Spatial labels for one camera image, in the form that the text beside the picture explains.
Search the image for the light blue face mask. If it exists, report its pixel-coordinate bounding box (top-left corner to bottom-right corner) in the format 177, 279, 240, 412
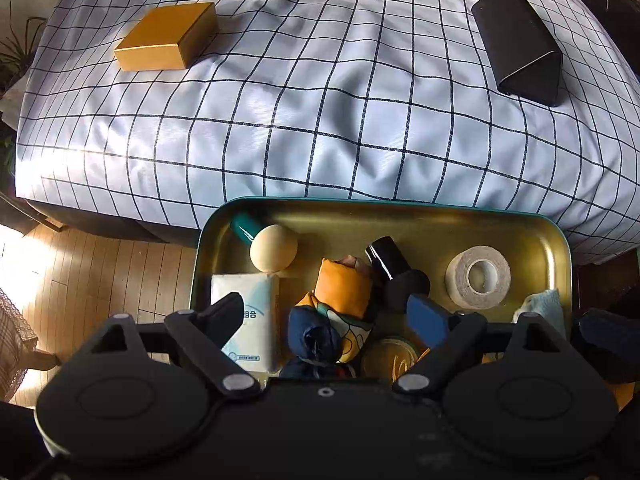
512, 289, 566, 338

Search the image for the gold metal tray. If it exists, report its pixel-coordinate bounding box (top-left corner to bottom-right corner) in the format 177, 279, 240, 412
188, 195, 574, 380

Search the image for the teal bottle with cream cap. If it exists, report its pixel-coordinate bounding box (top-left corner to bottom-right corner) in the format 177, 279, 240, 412
231, 211, 298, 274

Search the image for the black triangular prism box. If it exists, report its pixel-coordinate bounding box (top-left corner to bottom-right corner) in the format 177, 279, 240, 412
472, 0, 563, 106

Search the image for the orange cardboard box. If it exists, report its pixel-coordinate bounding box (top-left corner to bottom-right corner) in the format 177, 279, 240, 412
114, 2, 219, 72

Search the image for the gold round tin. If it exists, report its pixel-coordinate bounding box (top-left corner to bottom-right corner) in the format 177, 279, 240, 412
360, 337, 422, 382

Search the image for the black cylindrical bottle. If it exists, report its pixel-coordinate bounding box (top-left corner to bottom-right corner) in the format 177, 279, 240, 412
364, 236, 412, 282

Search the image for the white tape roll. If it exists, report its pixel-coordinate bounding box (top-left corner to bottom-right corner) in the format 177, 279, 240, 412
445, 246, 511, 310

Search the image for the white checked bed cover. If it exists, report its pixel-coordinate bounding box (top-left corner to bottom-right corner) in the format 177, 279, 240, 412
15, 0, 639, 263

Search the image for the potted plant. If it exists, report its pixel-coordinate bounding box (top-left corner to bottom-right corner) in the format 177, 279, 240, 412
1, 2, 47, 94

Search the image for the orange navy plush toy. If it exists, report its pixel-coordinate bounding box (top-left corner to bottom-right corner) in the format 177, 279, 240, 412
278, 253, 433, 380

